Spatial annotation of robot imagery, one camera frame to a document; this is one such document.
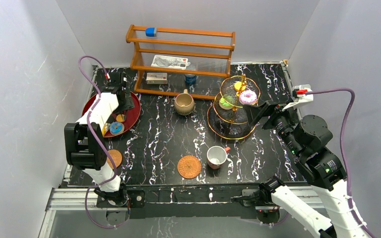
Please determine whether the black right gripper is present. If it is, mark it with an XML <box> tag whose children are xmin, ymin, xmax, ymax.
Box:
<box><xmin>241</xmin><ymin>99</ymin><xmax>302</xmax><ymax>156</ymax></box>

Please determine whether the orange round cookie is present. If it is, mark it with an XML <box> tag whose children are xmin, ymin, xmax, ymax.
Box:
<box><xmin>234</xmin><ymin>81</ymin><xmax>246</xmax><ymax>92</ymax></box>
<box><xmin>116</xmin><ymin>114</ymin><xmax>126</xmax><ymax>123</ymax></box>

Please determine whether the pink frosted donut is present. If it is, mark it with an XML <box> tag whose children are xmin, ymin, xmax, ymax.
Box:
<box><xmin>239</xmin><ymin>90</ymin><xmax>258</xmax><ymax>105</ymax></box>

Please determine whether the green frosted donut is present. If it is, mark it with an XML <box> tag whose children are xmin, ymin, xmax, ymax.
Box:
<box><xmin>219</xmin><ymin>97</ymin><xmax>234</xmax><ymax>110</ymax></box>

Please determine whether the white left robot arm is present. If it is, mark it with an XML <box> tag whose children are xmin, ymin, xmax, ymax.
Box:
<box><xmin>63</xmin><ymin>73</ymin><xmax>129</xmax><ymax>206</ymax></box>

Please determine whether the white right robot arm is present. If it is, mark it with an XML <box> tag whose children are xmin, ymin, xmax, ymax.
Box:
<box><xmin>243</xmin><ymin>101</ymin><xmax>372</xmax><ymax>238</ymax></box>

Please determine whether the red round tray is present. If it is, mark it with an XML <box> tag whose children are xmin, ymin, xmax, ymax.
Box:
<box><xmin>81</xmin><ymin>89</ymin><xmax>142</xmax><ymax>139</ymax></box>

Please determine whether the three-tier glass gold stand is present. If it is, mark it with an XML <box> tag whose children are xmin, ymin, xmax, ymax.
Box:
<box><xmin>207</xmin><ymin>74</ymin><xmax>261</xmax><ymax>140</ymax></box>

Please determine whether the yellow striped toy cake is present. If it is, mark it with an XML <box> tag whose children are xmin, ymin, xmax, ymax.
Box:
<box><xmin>102</xmin><ymin>123</ymin><xmax>111</xmax><ymax>136</ymax></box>

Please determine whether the small white red box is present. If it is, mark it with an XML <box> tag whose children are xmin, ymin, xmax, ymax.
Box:
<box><xmin>145</xmin><ymin>72</ymin><xmax>168</xmax><ymax>85</ymax></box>

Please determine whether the white plastic packet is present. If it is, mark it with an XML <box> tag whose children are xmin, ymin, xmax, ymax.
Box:
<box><xmin>151</xmin><ymin>55</ymin><xmax>191</xmax><ymax>70</ymax></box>

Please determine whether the pink floral mug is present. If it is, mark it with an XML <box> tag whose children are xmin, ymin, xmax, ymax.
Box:
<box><xmin>206</xmin><ymin>146</ymin><xmax>231</xmax><ymax>170</ymax></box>

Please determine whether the left woven rattan coaster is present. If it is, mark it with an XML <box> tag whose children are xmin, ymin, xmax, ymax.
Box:
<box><xmin>107</xmin><ymin>149</ymin><xmax>123</xmax><ymax>170</ymax></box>

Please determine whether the woven rattan coaster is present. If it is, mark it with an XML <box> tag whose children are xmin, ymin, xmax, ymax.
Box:
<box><xmin>107</xmin><ymin>149</ymin><xmax>123</xmax><ymax>170</ymax></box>
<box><xmin>177</xmin><ymin>155</ymin><xmax>202</xmax><ymax>179</ymax></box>

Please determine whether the beige ceramic pitcher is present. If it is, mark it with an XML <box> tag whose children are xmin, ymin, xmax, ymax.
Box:
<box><xmin>174</xmin><ymin>89</ymin><xmax>195</xmax><ymax>116</ymax></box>

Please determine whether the wooden shelf rack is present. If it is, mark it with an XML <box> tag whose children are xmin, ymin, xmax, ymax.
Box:
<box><xmin>126</xmin><ymin>24</ymin><xmax>236</xmax><ymax>96</ymax></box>

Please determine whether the blue bottle cap jar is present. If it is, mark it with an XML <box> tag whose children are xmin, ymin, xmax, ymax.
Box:
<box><xmin>185</xmin><ymin>74</ymin><xmax>197</xmax><ymax>84</ymax></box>

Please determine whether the blue white eraser block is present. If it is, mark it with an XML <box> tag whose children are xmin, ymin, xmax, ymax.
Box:
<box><xmin>145</xmin><ymin>27</ymin><xmax>157</xmax><ymax>37</ymax></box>

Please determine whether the centre woven rattan coaster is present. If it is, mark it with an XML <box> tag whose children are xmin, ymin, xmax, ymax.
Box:
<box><xmin>177</xmin><ymin>155</ymin><xmax>202</xmax><ymax>179</ymax></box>

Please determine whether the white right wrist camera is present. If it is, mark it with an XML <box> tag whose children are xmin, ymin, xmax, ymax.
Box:
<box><xmin>282</xmin><ymin>84</ymin><xmax>314</xmax><ymax>111</ymax></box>

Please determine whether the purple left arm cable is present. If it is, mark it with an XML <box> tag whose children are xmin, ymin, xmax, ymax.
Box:
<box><xmin>78</xmin><ymin>55</ymin><xmax>130</xmax><ymax>230</ymax></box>

